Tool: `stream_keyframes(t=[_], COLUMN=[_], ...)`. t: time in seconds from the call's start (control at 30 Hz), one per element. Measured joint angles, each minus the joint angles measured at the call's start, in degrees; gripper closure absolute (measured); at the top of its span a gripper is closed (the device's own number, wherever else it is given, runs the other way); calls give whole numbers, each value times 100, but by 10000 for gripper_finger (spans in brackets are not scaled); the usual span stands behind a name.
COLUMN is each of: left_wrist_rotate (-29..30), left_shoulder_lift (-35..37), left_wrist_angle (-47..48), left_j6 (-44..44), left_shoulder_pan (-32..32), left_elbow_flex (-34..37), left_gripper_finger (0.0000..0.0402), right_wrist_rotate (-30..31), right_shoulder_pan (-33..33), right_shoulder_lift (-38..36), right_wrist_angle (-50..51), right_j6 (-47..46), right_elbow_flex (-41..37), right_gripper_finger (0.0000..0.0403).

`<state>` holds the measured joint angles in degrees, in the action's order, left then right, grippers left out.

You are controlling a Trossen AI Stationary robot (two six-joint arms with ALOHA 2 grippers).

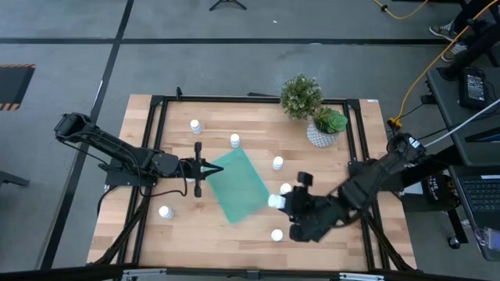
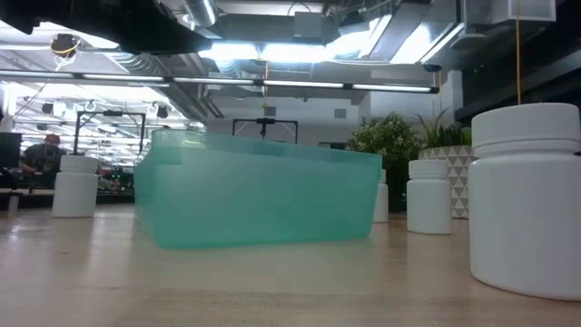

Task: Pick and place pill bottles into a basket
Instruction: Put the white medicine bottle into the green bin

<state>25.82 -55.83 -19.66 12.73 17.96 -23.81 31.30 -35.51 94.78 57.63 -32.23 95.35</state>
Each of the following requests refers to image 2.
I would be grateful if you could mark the black monitor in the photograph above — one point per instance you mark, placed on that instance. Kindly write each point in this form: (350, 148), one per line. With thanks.
(10, 150)

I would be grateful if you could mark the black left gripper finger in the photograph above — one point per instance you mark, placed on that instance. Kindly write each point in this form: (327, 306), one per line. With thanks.
(181, 43)

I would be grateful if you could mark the background work table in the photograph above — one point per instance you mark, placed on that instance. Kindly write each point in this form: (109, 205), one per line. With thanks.
(32, 200)

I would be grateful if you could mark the black metal frame rig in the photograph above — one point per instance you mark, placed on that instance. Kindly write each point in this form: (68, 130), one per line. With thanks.
(265, 121)
(113, 113)

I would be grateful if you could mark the person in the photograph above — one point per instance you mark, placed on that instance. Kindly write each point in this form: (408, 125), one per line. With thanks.
(43, 156)

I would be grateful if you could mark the silver round air duct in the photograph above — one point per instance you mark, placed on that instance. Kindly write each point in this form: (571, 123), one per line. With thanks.
(202, 11)

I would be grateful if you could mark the grey ceiling box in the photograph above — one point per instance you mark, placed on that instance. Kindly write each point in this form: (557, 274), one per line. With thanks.
(308, 25)

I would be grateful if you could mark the succulent in triangle-patterned pot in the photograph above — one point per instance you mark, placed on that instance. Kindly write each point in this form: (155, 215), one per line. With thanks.
(458, 181)

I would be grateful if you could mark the black ceiling camera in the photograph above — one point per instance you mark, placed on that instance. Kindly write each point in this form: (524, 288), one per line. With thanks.
(432, 67)

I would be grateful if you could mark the bushy green potted plant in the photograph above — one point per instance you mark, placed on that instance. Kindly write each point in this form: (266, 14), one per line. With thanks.
(386, 136)

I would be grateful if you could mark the green translucent plastic basket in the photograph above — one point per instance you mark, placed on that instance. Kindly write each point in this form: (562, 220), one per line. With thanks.
(254, 195)

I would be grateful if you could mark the white plastic pill bottle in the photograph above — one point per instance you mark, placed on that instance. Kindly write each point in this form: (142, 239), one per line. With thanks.
(526, 204)
(75, 191)
(429, 200)
(382, 200)

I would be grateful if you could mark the grey wall vent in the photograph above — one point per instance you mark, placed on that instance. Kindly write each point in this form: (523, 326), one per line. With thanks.
(341, 113)
(269, 111)

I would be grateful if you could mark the long ceiling light bar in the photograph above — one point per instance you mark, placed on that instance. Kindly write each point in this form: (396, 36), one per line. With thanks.
(299, 83)

